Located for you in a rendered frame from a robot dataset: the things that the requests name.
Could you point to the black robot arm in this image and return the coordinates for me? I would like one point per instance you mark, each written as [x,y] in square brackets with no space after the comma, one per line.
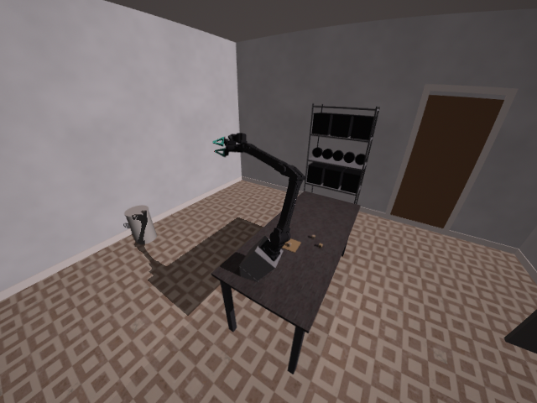
[281,233]

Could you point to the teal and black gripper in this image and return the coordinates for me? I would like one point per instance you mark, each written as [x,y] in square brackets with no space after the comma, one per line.
[231,148]

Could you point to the tan flat mat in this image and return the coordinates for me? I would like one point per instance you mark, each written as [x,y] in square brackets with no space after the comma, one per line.
[293,247]

